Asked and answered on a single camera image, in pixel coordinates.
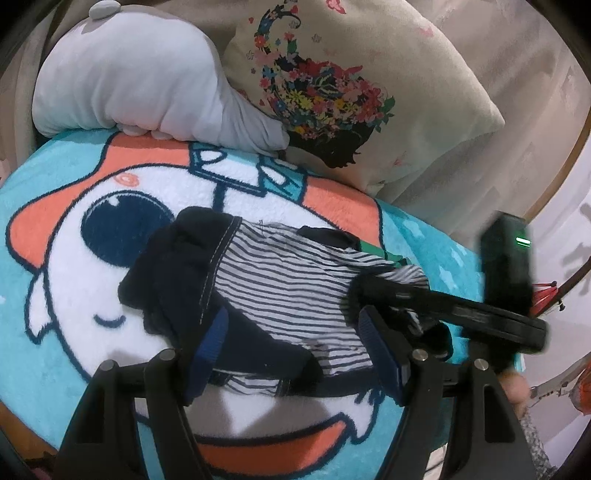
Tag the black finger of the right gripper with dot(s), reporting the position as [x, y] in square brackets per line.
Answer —
[415, 299]

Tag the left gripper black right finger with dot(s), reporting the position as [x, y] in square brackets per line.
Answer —
[461, 407]

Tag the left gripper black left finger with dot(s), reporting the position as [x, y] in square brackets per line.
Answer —
[102, 440]

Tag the navy striped child pants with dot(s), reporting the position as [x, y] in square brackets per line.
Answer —
[291, 297]

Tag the person right hand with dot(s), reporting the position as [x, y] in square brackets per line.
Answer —
[517, 391]

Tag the red plastic bag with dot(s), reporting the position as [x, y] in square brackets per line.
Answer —
[545, 296]

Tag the cream floral print cushion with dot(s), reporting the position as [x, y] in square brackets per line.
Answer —
[370, 92]

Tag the turquoise star cartoon blanket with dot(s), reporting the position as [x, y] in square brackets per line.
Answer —
[75, 216]

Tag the grey plush seal pillow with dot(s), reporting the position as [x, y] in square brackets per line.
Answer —
[141, 70]

